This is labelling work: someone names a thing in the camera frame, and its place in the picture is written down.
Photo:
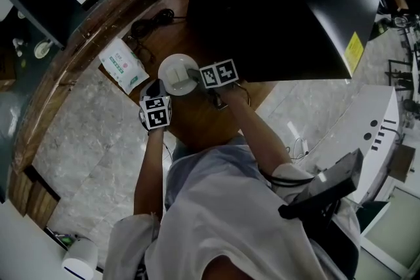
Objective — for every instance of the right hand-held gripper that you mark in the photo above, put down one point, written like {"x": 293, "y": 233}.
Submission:
{"x": 218, "y": 72}

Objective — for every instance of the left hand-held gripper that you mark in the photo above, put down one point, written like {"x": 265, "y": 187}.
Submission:
{"x": 155, "y": 116}

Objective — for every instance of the white round plate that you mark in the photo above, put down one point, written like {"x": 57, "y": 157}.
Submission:
{"x": 178, "y": 60}

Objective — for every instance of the person's left forearm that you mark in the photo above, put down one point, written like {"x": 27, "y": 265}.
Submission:
{"x": 149, "y": 170}

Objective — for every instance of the person's right forearm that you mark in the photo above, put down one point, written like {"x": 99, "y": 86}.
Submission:
{"x": 256, "y": 134}

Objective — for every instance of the wooden platform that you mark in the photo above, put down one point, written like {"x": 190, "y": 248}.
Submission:
{"x": 197, "y": 121}

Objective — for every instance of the white green wipes packet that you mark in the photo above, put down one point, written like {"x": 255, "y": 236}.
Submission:
{"x": 123, "y": 67}

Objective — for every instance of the curved wooden kerb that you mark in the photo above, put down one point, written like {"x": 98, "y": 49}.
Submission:
{"x": 82, "y": 39}

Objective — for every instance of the person's white shirt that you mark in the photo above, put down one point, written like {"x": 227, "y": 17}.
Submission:
{"x": 229, "y": 206}

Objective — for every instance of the white round device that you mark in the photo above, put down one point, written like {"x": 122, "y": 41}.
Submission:
{"x": 80, "y": 259}

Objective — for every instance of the white cabinet with slots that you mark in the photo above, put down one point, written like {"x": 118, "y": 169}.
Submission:
{"x": 361, "y": 141}

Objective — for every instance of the brown box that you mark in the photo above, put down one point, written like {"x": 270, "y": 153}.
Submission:
{"x": 402, "y": 162}

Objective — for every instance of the white framed panel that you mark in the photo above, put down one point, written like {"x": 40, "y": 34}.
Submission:
{"x": 390, "y": 232}

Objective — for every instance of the black head-mounted camera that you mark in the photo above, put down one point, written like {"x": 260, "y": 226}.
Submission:
{"x": 334, "y": 177}

